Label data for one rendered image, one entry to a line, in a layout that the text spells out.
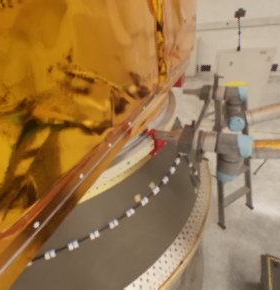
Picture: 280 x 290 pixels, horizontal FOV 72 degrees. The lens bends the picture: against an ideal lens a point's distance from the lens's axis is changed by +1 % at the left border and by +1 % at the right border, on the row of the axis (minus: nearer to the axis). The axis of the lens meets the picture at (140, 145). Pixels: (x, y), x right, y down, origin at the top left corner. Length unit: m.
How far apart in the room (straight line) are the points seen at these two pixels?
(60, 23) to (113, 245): 0.76
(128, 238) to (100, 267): 0.15
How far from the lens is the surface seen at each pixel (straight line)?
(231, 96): 1.15
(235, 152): 0.71
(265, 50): 4.23
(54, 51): 0.39
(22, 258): 0.51
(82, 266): 0.90
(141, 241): 0.94
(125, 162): 0.75
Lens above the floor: 2.17
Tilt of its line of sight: 34 degrees down
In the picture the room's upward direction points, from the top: 6 degrees counter-clockwise
